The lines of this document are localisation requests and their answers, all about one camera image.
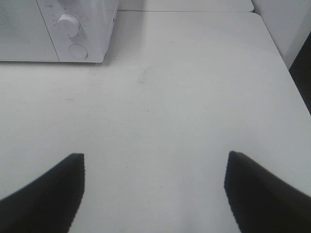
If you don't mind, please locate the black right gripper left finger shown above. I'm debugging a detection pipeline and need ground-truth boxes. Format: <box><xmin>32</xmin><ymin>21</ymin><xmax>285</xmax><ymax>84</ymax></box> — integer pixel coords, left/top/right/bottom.
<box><xmin>0</xmin><ymin>153</ymin><xmax>85</xmax><ymax>233</ymax></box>

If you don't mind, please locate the white microwave door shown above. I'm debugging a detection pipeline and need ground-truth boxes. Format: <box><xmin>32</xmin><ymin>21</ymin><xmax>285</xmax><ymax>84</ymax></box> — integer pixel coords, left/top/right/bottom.
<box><xmin>0</xmin><ymin>0</ymin><xmax>59</xmax><ymax>62</ymax></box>

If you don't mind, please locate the white round door button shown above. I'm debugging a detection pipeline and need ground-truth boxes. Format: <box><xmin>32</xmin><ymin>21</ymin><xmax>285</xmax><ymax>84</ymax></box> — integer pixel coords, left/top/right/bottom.
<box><xmin>69</xmin><ymin>44</ymin><xmax>88</xmax><ymax>59</ymax></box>

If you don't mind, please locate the white microwave oven body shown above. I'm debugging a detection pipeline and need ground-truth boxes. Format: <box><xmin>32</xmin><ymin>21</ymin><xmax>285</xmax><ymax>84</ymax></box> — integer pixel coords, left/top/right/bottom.
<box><xmin>37</xmin><ymin>0</ymin><xmax>119</xmax><ymax>63</ymax></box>

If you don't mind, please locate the white round knob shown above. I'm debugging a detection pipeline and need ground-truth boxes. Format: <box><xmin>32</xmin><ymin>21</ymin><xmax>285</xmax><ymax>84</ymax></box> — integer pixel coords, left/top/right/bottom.
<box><xmin>56</xmin><ymin>14</ymin><xmax>81</xmax><ymax>37</ymax></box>

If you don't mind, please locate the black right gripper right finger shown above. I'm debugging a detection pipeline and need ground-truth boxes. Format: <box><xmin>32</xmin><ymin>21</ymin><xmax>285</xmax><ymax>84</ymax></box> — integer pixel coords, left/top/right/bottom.
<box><xmin>224</xmin><ymin>151</ymin><xmax>311</xmax><ymax>233</ymax></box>

